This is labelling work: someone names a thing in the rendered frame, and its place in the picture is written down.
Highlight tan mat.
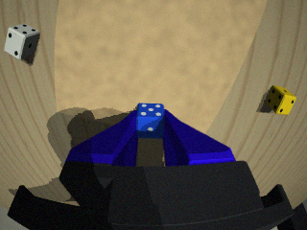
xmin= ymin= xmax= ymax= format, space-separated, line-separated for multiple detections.
xmin=54 ymin=0 xmax=268 ymax=134

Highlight white dice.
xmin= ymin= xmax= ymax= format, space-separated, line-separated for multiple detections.
xmin=4 ymin=23 xmax=39 ymax=60

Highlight yellow die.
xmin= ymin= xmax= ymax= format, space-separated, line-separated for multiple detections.
xmin=266 ymin=85 xmax=296 ymax=115

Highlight blue die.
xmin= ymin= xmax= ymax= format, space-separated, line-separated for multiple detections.
xmin=136 ymin=103 xmax=165 ymax=139

